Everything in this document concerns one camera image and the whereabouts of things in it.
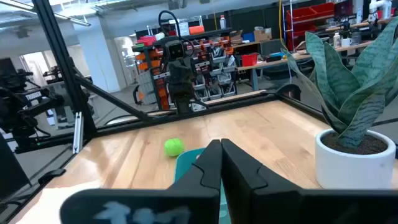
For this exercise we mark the wooden workbench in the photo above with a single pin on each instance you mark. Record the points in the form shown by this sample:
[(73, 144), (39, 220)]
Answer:
[(264, 64)]

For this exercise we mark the white round plant pot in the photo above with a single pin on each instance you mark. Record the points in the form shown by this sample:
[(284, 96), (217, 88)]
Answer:
[(348, 171)]

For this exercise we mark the black diagonal frame brace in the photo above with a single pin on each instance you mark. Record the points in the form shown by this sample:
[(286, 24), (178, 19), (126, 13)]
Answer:
[(115, 98)]

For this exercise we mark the teal plastic container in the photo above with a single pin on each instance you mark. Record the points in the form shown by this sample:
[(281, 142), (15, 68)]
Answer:
[(185, 165)]

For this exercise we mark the blue bin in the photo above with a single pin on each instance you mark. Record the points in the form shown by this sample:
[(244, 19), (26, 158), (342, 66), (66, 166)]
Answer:
[(248, 37)]

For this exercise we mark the black frame post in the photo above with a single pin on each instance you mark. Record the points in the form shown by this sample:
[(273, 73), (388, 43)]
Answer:
[(59, 53)]

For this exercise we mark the white bottle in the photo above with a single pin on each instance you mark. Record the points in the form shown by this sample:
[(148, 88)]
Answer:
[(336, 40)]

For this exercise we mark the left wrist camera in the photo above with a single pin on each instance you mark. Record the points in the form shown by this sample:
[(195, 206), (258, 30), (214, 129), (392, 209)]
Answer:
[(175, 49)]

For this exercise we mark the metal rack with red bins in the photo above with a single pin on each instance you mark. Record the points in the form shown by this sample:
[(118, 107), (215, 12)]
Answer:
[(303, 14)]

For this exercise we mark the white cloth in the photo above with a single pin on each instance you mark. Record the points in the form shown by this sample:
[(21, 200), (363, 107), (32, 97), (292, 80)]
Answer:
[(46, 205)]

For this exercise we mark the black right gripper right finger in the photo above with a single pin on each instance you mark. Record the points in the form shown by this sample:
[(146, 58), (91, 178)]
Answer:
[(248, 193)]

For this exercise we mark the green toy cabbage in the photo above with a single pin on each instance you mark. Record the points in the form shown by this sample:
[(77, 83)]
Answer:
[(174, 147)]

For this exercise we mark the shelf rack with parts bins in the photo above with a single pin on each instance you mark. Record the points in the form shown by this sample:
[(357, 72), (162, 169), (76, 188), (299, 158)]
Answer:
[(214, 62)]

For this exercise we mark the cardboard box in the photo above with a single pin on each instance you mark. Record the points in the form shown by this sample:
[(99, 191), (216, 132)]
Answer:
[(262, 35)]

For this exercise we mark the silver aluminium bracket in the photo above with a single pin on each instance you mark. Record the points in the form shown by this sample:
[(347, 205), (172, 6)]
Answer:
[(77, 133)]

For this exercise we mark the green snake plant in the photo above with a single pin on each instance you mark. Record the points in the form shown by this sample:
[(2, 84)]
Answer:
[(351, 93)]

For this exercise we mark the white mug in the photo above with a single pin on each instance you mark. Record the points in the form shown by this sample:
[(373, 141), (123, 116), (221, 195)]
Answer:
[(345, 42)]

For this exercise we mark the black neighbouring robot arm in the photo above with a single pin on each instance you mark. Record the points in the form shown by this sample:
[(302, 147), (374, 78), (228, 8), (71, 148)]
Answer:
[(31, 99)]

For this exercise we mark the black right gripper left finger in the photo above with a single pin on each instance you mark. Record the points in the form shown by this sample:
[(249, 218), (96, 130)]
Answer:
[(199, 186)]

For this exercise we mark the red plastic bin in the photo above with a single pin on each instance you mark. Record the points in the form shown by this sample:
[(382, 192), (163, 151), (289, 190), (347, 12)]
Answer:
[(249, 59)]

